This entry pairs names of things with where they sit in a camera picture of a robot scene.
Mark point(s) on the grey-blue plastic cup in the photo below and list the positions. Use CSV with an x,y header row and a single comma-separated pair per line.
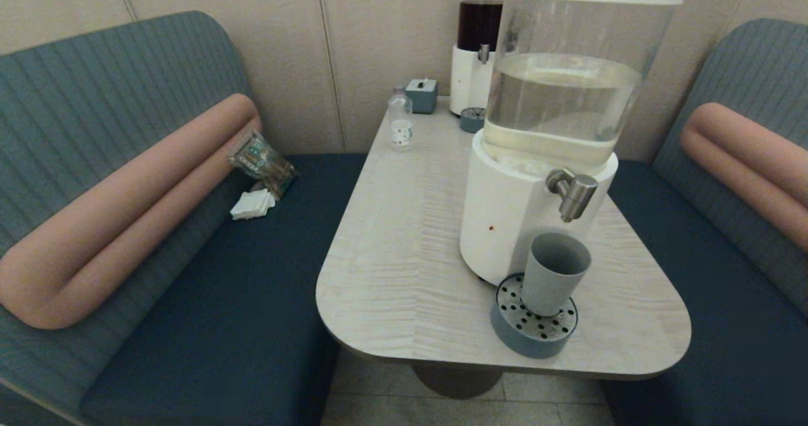
x,y
552,281

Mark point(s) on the metal dispenser tap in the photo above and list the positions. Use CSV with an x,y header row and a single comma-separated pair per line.
x,y
576,195

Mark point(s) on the small clear bottle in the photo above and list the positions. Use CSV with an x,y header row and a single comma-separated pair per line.
x,y
400,129

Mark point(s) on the small blue drip tray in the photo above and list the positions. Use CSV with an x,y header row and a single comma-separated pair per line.
x,y
471,122

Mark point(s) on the small blue box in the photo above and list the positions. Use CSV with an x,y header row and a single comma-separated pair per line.
x,y
421,94

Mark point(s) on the clear water dispenser white base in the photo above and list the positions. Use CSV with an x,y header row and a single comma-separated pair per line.
x,y
511,224

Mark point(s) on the dark drink dispenser white base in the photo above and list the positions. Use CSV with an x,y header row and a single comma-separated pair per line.
x,y
470,79

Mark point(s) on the clear snack packet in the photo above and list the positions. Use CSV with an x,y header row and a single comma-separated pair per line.
x,y
262,161

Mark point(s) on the white folded napkins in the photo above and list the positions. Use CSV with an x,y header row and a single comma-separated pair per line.
x,y
252,205

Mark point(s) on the blue drip tray metal grate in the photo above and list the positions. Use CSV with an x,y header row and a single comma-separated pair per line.
x,y
530,344

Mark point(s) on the teal upholstered bench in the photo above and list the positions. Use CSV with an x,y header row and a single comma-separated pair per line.
x,y
726,287
221,300

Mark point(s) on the pink bolster cushion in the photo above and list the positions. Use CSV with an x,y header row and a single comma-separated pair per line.
x,y
126,211
745,154

